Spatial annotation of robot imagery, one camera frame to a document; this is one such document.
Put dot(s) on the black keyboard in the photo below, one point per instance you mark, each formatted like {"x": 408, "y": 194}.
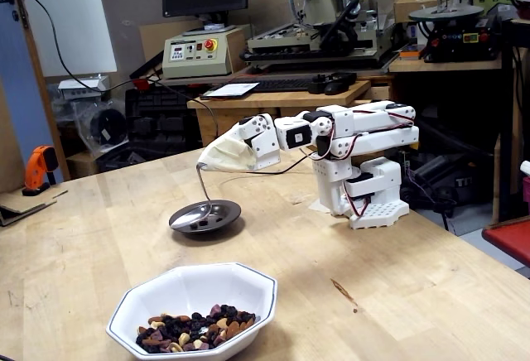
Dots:
{"x": 281, "y": 85}

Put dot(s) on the nut and dried fruit mix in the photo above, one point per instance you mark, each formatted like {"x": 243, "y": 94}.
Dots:
{"x": 165, "y": 332}

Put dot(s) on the black plastic case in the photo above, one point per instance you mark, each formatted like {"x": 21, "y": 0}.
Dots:
{"x": 157, "y": 116}

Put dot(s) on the black desk gadget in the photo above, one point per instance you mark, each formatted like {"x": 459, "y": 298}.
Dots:
{"x": 343, "y": 77}

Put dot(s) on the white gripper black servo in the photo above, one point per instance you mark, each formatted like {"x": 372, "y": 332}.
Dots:
{"x": 262, "y": 151}

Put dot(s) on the orange black power tool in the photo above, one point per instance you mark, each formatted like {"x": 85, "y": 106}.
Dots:
{"x": 39, "y": 164}

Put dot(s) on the wooden workbench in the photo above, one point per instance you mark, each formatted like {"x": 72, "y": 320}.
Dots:
{"x": 455, "y": 66}

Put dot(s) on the black tool case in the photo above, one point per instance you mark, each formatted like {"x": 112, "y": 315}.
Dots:
{"x": 455, "y": 179}

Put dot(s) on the small dried fruit portion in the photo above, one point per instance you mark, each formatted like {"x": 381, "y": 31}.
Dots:
{"x": 203, "y": 223}

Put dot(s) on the black scroll saw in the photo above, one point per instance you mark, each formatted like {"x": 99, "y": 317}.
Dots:
{"x": 455, "y": 42}

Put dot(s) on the brown cardboard box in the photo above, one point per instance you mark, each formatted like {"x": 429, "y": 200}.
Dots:
{"x": 408, "y": 7}

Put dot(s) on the beige masking tape wrap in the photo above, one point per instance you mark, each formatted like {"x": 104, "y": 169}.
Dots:
{"x": 223, "y": 156}

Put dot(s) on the wooden desk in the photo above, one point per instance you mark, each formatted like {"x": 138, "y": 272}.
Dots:
{"x": 290, "y": 98}

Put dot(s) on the beige tape piece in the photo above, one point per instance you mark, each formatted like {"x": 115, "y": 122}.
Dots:
{"x": 319, "y": 205}

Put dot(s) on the small white box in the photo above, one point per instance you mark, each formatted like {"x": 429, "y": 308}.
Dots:
{"x": 83, "y": 88}

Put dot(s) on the white octagonal bowl blue rim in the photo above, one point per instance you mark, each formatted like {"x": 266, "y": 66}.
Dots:
{"x": 165, "y": 286}

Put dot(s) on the robot controller circuit board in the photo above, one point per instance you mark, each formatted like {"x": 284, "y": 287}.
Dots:
{"x": 405, "y": 161}

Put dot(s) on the plastic bag with black spool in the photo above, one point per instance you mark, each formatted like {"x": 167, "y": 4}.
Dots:
{"x": 107, "y": 125}

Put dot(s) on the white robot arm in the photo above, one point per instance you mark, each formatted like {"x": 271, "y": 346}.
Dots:
{"x": 372, "y": 141}

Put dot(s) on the flat cardboard sheets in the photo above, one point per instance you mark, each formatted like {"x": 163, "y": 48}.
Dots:
{"x": 20, "y": 210}

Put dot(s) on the dark brown plate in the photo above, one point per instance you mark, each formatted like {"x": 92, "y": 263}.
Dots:
{"x": 227, "y": 212}

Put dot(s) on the bent metal spoon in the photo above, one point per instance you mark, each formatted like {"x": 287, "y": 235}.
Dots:
{"x": 188, "y": 218}

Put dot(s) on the beige controller box red button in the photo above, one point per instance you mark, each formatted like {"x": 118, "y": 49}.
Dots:
{"x": 190, "y": 52}

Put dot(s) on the red padded chair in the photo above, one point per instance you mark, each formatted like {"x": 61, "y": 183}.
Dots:
{"x": 511, "y": 237}

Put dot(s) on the black computer mouse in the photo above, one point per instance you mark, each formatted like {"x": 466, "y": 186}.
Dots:
{"x": 335, "y": 88}

